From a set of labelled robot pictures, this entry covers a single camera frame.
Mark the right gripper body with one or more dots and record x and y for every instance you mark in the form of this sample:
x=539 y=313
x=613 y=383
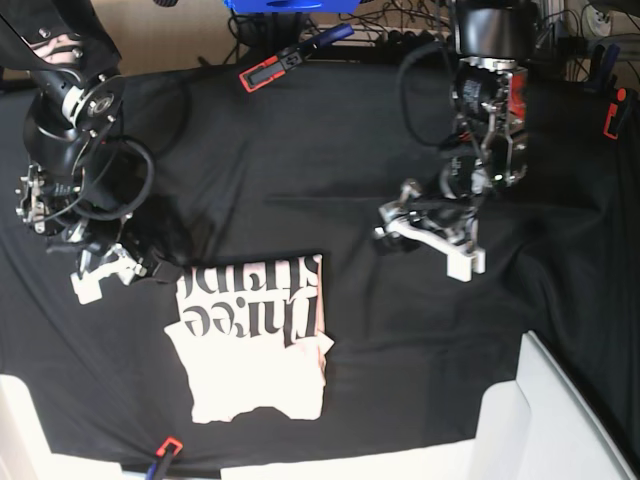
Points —
x=103 y=251

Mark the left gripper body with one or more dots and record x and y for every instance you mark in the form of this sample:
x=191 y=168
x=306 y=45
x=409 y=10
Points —
x=445 y=222

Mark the pink T-shirt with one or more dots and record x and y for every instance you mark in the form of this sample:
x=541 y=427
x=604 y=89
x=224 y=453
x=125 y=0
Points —
x=252 y=336

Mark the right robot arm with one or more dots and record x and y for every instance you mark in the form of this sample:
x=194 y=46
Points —
x=88 y=183

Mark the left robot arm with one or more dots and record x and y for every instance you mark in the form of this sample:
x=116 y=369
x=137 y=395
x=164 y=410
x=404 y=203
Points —
x=485 y=54

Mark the black table cloth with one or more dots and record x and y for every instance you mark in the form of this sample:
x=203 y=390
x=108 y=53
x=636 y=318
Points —
x=302 y=166

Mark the bottom orange blue clamp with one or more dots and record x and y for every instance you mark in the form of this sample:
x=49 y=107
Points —
x=165 y=456

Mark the orange blue clamp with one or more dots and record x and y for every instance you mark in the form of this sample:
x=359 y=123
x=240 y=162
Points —
x=603 y=82
x=165 y=456
x=291 y=57

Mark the top orange blue clamp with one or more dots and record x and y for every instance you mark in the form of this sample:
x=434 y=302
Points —
x=291 y=57

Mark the right orange blue clamp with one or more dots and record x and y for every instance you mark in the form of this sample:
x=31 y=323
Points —
x=603 y=82

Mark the blue box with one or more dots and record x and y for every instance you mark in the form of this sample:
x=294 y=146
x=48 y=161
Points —
x=292 y=6

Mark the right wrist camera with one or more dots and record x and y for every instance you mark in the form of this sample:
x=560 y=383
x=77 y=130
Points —
x=87 y=287

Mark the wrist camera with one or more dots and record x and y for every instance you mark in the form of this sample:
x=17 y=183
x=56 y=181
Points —
x=87 y=287
x=462 y=266

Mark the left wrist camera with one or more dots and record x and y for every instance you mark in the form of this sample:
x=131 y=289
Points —
x=462 y=266

